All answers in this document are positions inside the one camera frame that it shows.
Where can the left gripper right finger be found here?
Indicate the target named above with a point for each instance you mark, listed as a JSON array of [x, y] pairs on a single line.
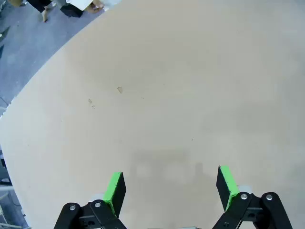
[[226, 188]]

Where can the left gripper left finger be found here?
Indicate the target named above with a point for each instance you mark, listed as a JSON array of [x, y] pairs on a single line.
[[114, 190]]

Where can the person left hand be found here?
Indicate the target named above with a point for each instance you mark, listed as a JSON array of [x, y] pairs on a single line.
[[96, 7]]

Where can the person in white shirt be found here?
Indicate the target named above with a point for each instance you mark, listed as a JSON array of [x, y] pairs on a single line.
[[78, 3]]

